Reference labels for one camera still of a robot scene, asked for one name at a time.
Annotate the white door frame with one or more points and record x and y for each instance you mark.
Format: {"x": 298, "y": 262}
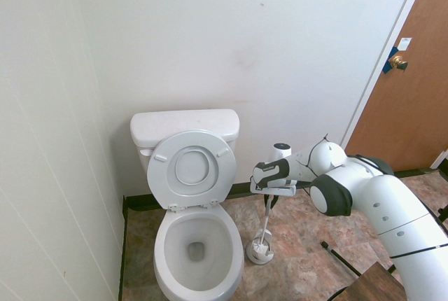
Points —
{"x": 385, "y": 52}

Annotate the white toilet tank lid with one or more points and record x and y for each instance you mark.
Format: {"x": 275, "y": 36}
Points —
{"x": 182, "y": 122}

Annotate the white toilet bowl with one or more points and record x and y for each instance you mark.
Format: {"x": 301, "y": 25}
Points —
{"x": 231, "y": 245}

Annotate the blue tape strip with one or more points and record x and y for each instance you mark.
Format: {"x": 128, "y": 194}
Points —
{"x": 388, "y": 66}

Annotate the white paper label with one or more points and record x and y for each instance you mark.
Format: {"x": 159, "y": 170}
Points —
{"x": 405, "y": 43}

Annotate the white toilet brush holder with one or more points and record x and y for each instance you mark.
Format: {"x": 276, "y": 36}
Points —
{"x": 259, "y": 259}

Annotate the white toilet brush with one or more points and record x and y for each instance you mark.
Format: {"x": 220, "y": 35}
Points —
{"x": 266, "y": 220}

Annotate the black tripod camera stand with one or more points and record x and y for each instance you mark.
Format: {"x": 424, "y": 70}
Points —
{"x": 341, "y": 259}
{"x": 444, "y": 215}

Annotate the brass door knob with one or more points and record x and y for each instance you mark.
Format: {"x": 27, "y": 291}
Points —
{"x": 397, "y": 61}

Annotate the dark wooden table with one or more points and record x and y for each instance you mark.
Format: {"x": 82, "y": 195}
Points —
{"x": 378, "y": 283}

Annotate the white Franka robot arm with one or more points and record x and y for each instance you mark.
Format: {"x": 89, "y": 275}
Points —
{"x": 385, "y": 192}

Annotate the brown wooden door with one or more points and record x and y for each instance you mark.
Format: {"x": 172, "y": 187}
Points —
{"x": 413, "y": 70}

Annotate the white toilet seat with lid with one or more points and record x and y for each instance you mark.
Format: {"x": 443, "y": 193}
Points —
{"x": 161, "y": 178}

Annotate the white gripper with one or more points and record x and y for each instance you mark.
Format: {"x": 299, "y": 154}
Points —
{"x": 276, "y": 189}

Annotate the white toilet tank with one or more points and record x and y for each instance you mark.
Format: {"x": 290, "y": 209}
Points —
{"x": 140, "y": 155}

